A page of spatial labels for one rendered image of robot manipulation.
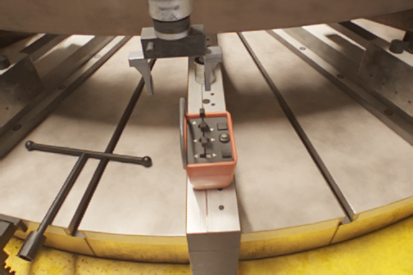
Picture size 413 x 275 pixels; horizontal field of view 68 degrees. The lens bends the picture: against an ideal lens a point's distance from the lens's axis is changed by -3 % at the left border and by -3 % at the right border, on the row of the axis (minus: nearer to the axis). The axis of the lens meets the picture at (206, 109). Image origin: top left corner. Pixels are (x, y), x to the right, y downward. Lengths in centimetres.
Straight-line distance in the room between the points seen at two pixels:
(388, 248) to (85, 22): 162
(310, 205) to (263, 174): 23
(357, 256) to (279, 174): 53
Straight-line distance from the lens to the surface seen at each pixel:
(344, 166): 153
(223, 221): 85
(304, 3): 125
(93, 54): 220
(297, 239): 147
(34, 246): 136
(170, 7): 60
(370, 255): 170
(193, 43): 65
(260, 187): 137
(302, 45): 221
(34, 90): 178
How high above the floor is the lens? 143
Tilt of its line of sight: 41 degrees down
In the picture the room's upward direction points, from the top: 2 degrees counter-clockwise
